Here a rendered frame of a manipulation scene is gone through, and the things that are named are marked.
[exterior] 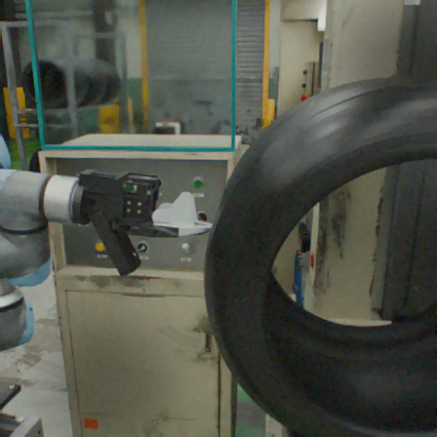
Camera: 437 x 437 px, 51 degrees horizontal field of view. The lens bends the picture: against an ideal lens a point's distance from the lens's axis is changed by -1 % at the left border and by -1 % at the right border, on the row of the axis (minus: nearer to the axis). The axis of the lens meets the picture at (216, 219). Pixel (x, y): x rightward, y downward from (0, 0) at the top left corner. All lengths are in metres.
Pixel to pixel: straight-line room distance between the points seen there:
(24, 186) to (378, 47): 0.67
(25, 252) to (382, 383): 0.69
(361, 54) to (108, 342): 1.09
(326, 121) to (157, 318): 0.99
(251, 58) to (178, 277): 8.92
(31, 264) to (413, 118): 0.60
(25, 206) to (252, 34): 9.52
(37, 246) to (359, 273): 0.65
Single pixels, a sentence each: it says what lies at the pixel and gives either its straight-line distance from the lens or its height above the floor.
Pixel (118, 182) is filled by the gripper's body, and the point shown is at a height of 1.32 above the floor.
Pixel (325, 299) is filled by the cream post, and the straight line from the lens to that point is 1.07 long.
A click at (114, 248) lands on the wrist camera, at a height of 1.22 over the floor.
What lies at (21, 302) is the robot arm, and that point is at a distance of 1.23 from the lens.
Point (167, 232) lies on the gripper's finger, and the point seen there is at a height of 1.25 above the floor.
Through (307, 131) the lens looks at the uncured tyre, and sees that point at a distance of 0.59.
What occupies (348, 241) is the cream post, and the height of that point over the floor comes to 1.13.
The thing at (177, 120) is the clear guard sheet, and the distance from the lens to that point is 1.28.
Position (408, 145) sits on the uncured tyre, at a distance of 0.58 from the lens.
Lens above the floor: 1.47
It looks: 18 degrees down
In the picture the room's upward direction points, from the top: straight up
